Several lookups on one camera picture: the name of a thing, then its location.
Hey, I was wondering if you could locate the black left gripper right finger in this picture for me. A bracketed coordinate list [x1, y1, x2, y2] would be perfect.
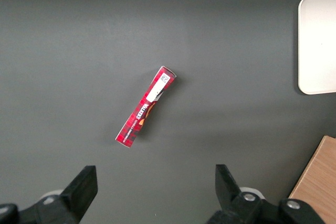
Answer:
[207, 164, 325, 224]

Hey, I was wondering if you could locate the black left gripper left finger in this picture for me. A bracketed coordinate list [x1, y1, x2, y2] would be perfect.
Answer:
[0, 165, 99, 224]

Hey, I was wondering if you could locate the wooden drawer cabinet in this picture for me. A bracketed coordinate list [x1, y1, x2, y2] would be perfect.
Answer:
[288, 135, 336, 224]

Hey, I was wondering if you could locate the red cookie box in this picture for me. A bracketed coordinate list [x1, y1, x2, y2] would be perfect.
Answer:
[114, 66, 177, 148]

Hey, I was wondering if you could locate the beige plastic tray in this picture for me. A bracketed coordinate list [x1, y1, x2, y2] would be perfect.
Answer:
[298, 0, 336, 95]

